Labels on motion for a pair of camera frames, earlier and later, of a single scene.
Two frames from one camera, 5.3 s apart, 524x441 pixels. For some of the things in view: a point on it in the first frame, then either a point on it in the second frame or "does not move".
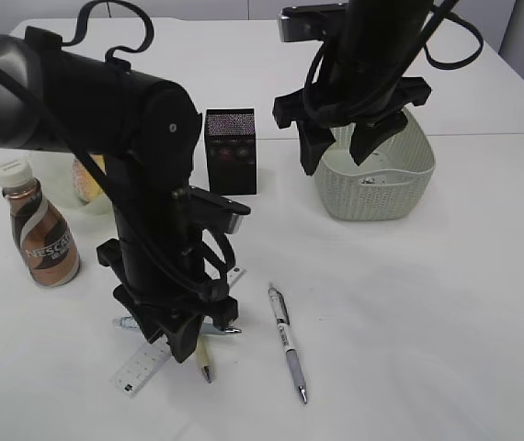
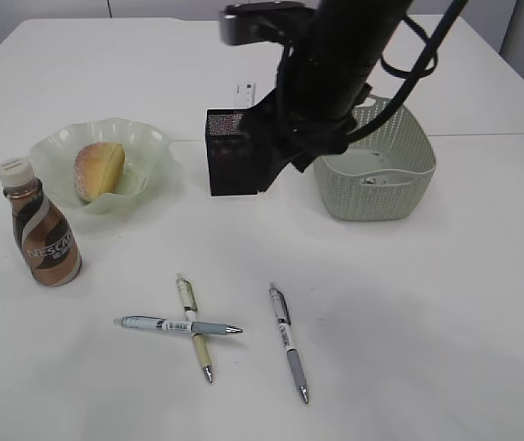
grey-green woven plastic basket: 391,184 does not move
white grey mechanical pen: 281,311 does not move
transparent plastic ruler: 134,375 → 244,95
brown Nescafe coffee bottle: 46,243 does not move
